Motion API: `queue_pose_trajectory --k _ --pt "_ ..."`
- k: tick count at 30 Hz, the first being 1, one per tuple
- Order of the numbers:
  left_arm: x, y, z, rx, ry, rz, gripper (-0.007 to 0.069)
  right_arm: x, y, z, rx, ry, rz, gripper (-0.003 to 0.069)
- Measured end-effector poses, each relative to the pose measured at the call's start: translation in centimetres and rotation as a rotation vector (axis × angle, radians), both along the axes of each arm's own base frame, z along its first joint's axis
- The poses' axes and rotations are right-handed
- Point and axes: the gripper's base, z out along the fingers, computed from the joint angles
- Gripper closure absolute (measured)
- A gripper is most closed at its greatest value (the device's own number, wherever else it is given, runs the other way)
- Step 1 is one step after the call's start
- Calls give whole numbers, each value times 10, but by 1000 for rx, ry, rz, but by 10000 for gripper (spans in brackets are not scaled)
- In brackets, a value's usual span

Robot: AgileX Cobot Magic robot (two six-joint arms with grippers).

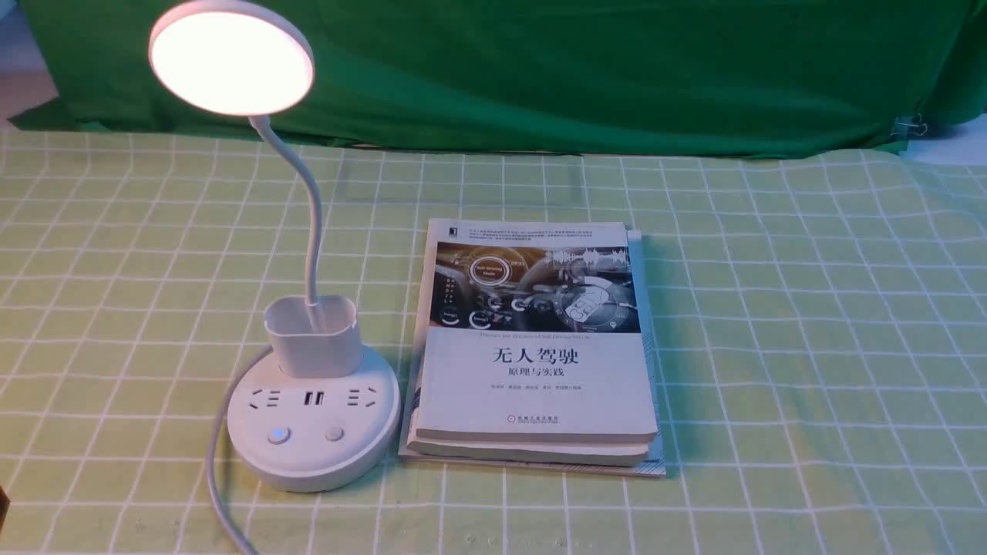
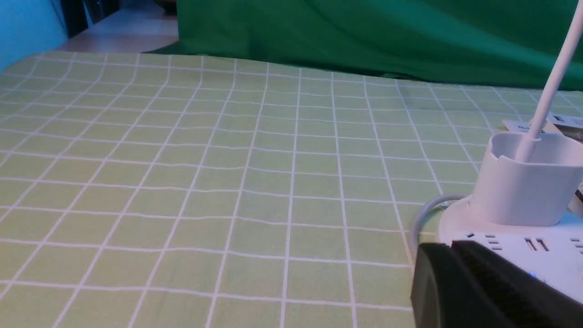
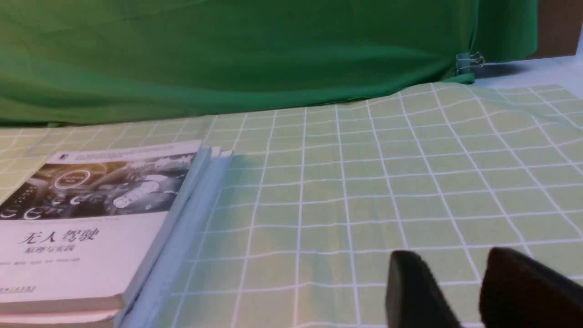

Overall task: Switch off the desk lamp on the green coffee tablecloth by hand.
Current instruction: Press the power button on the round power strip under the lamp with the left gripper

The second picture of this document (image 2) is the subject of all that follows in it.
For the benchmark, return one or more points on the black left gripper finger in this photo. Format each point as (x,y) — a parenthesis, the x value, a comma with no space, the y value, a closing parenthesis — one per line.
(467,285)

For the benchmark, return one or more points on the white desk lamp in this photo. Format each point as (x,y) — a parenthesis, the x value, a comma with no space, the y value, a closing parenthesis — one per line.
(526,180)

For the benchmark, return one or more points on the white power strip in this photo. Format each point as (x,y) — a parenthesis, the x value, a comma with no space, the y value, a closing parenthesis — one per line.
(550,254)

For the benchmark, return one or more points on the top self-driving textbook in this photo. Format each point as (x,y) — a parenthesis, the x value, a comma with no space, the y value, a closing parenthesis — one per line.
(570,126)

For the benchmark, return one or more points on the green backdrop cloth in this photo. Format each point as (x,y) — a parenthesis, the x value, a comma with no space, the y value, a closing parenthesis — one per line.
(498,43)

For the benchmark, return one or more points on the green checkered tablecloth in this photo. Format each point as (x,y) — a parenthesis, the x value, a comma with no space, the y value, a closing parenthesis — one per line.
(156,191)

